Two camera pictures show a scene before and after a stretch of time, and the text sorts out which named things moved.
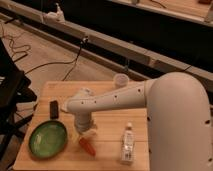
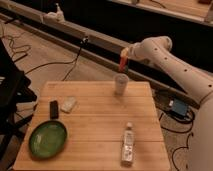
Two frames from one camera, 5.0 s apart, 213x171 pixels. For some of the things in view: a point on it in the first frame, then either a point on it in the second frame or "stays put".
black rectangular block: x=54 y=109 stays put
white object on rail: x=57 y=16 stays put
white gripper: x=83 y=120 to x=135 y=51
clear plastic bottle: x=128 y=145 stays put
